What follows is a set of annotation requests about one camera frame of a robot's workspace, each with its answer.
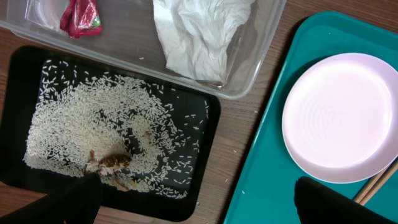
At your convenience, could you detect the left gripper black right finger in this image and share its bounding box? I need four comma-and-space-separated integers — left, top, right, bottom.
294, 176, 396, 224

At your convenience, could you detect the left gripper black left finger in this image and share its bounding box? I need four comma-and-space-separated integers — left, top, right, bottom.
1, 174, 103, 224

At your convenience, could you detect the wooden chopstick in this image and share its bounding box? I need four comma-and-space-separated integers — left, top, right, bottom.
354, 161, 397, 204
359, 169, 396, 205

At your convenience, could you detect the large white plate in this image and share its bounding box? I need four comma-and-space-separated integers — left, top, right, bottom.
282, 53, 397, 184

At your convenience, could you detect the black waste tray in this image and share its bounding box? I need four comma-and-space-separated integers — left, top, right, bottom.
1, 45, 221, 222

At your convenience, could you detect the clear plastic waste bin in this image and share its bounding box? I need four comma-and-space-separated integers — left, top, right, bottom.
1, 0, 285, 100

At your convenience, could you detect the brown food scrap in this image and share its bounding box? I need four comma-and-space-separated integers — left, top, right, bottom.
83, 150, 132, 192

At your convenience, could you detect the teal plastic tray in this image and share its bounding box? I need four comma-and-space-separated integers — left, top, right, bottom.
224, 11, 397, 224

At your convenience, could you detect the spilled rice pile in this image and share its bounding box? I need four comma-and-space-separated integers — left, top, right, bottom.
24, 60, 209, 199

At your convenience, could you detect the red snack wrapper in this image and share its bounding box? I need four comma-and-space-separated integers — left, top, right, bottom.
60, 0, 103, 39

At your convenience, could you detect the crumpled white tissue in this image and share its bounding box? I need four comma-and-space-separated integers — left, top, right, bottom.
153, 0, 254, 83

